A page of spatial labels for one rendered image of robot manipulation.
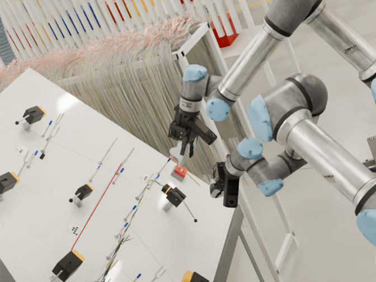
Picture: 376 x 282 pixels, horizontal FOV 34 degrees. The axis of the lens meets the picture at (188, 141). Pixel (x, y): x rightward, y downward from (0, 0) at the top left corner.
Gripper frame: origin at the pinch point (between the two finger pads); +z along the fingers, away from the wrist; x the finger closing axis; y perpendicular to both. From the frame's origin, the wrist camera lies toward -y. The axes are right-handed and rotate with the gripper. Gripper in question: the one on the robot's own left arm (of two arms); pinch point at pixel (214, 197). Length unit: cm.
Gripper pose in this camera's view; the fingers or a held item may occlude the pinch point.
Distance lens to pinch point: 222.0
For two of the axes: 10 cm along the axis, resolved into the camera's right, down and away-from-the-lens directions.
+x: -9.4, -0.6, -3.4
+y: -1.2, -8.7, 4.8
